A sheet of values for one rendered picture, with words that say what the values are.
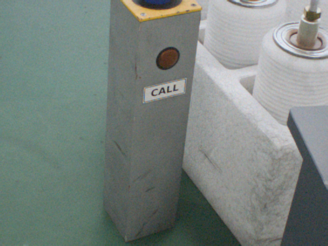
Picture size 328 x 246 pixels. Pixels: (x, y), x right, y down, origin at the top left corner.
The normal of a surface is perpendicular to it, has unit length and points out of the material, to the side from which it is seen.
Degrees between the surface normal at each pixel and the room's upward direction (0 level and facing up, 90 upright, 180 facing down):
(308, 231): 90
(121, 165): 90
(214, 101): 90
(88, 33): 0
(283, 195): 90
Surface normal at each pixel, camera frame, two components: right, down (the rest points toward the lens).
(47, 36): 0.08, -0.79
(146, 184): 0.46, 0.58
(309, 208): -0.98, 0.04
